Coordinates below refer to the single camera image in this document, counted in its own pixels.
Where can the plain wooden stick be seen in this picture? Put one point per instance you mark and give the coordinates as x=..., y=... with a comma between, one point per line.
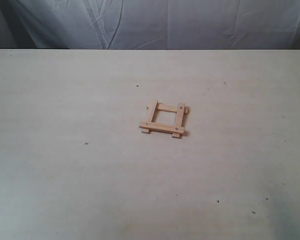
x=168, y=108
x=151, y=108

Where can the wooden stick with holes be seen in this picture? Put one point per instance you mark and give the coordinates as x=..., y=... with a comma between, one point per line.
x=181, y=110
x=162, y=127

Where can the white backdrop cloth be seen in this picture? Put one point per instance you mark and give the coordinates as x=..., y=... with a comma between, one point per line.
x=150, y=24

